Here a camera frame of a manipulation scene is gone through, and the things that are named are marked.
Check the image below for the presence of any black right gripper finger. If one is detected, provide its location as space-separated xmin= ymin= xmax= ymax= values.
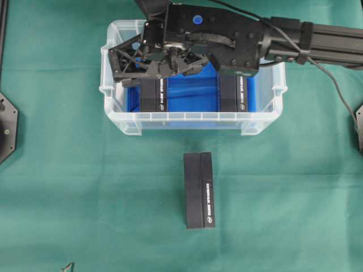
xmin=121 ymin=78 xmax=141 ymax=87

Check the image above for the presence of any black RealSense D435i box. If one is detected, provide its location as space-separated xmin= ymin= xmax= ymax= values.
xmin=140 ymin=78 xmax=168 ymax=112
xmin=218 ymin=75 xmax=248 ymax=112

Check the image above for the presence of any clear plastic storage bin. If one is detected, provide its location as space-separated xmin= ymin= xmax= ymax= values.
xmin=99 ymin=20 xmax=288 ymax=135

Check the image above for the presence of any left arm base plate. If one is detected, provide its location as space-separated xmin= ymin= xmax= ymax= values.
xmin=0 ymin=93 xmax=18 ymax=163

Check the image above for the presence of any black RealSense D415 box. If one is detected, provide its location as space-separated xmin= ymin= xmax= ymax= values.
xmin=184 ymin=152 xmax=216 ymax=229

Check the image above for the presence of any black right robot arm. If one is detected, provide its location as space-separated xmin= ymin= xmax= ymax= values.
xmin=108 ymin=1 xmax=362 ymax=82

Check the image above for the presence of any black frame rail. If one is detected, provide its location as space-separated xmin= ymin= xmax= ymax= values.
xmin=0 ymin=0 xmax=9 ymax=69

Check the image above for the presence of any blue liner sheet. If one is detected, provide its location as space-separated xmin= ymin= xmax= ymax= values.
xmin=126 ymin=64 xmax=256 ymax=112

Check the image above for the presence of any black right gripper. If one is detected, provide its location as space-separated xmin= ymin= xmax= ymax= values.
xmin=108 ymin=2 xmax=264 ymax=82

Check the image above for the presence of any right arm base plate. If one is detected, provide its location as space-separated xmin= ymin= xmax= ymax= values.
xmin=356 ymin=105 xmax=363 ymax=154

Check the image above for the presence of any small metal bracket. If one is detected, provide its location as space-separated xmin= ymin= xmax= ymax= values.
xmin=60 ymin=262 xmax=75 ymax=272

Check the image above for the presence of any black cable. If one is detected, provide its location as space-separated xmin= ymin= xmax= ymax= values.
xmin=209 ymin=0 xmax=358 ymax=134

